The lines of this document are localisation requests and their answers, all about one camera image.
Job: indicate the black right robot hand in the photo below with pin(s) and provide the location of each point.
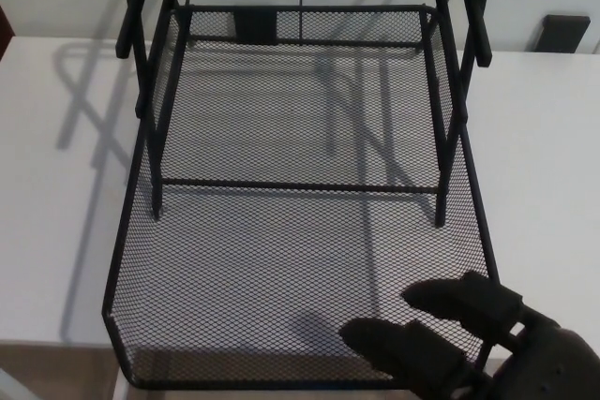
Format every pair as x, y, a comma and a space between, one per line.
515, 367

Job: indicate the black mesh file tray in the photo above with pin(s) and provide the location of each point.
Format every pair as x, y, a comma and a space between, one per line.
258, 278

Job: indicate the black metal tray rack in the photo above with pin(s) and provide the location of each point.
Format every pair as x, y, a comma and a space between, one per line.
483, 44

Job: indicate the dark red-brown panel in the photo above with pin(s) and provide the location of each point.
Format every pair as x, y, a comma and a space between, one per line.
4, 30

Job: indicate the black rectangular wall fixture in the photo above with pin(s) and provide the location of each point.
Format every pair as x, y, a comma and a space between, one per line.
561, 34
255, 27

